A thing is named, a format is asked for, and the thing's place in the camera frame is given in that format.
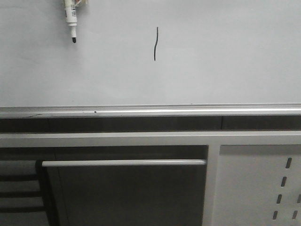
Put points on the white whiteboard marker black tip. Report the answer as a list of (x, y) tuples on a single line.
[(70, 8)]

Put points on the large white whiteboard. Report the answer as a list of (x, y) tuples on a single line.
[(151, 52)]

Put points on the dark grey desk panel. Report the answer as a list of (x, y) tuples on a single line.
[(132, 192)]

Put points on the white perforated metal side panel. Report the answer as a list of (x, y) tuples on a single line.
[(258, 185)]

